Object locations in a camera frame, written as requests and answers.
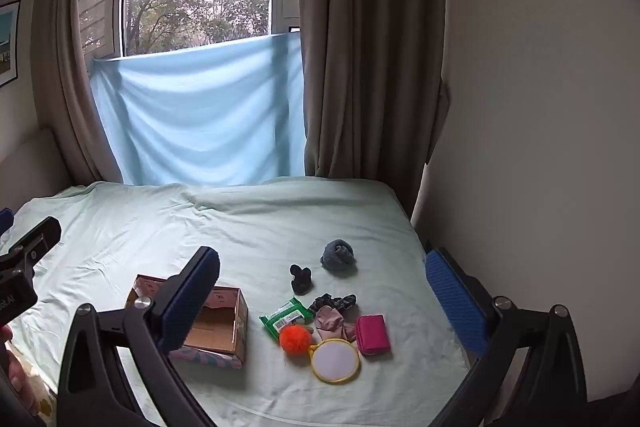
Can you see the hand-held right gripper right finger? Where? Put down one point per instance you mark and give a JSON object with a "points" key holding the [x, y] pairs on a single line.
{"points": [[455, 302]]}

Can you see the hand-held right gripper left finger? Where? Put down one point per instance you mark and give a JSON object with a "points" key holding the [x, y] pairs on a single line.
{"points": [[192, 302]]}

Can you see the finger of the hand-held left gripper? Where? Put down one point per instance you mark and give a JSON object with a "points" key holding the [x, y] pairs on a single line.
{"points": [[4, 219], [37, 237]]}

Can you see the cardboard box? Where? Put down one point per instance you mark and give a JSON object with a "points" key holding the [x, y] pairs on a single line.
{"points": [[220, 324]]}

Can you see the magenta pouch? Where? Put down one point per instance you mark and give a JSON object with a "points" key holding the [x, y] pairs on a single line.
{"points": [[373, 334]]}

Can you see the green wet wipes packet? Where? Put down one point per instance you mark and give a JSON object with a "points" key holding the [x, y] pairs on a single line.
{"points": [[286, 316]]}

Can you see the orange pompom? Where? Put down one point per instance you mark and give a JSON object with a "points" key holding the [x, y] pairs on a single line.
{"points": [[292, 340]]}

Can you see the black scrunchie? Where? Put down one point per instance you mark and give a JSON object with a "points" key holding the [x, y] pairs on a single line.
{"points": [[332, 302]]}

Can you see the grey fleece socks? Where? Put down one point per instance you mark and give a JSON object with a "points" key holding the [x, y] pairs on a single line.
{"points": [[339, 258]]}

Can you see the pink cloth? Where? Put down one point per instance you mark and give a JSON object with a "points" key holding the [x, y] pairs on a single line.
{"points": [[332, 324]]}

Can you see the round yellow-rimmed mirror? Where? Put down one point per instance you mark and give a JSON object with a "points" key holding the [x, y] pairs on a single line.
{"points": [[335, 359]]}

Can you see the person's left hand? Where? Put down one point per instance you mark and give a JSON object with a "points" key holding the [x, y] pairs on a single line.
{"points": [[14, 367]]}

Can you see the white headboard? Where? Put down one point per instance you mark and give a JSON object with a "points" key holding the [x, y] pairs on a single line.
{"points": [[30, 162]]}

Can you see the light green bed sheet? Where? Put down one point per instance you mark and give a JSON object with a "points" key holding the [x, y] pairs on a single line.
{"points": [[280, 227]]}

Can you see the beige curtain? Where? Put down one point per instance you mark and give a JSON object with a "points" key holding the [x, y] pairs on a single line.
{"points": [[65, 57], [370, 57]]}

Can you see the light blue cloth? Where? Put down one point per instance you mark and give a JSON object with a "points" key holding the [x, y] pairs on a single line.
{"points": [[200, 117]]}

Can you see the framed wall picture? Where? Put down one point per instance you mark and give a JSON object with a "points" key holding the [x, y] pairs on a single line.
{"points": [[7, 42]]}

